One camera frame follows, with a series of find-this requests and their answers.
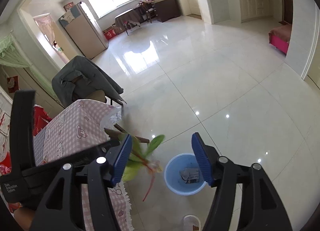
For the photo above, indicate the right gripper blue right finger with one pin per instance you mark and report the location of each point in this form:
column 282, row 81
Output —
column 204, row 157

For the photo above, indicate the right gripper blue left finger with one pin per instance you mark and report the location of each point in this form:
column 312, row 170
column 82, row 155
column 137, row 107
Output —
column 119, row 158

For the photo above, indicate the green leafy vegetable scrap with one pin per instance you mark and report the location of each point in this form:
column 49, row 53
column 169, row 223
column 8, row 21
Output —
column 140, row 158

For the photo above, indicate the blue plastic trash bin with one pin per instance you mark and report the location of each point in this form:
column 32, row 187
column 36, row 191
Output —
column 182, row 175

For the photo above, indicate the person's left hand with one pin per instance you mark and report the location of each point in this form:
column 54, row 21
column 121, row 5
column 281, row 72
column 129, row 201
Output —
column 24, row 217

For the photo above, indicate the chair with grey jacket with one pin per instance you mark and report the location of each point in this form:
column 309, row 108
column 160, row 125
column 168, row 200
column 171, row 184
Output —
column 80, row 78

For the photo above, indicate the red cardboard box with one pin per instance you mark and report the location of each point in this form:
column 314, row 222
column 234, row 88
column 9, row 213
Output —
column 112, row 32

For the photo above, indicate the pink bed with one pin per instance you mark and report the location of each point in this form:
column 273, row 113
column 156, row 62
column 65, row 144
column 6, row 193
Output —
column 279, row 37

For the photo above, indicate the small dark covered table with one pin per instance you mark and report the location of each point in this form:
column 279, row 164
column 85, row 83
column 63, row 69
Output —
column 128, row 19

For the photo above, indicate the dark wooden desk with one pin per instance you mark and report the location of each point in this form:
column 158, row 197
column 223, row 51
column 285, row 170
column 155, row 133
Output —
column 162, row 10

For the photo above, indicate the beige refrigerator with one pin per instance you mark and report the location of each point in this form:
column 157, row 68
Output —
column 81, row 26

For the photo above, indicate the green curtain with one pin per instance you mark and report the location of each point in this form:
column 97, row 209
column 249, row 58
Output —
column 13, row 56

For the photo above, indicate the white kitchen cabinets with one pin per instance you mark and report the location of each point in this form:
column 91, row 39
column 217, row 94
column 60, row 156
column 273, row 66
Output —
column 253, row 9

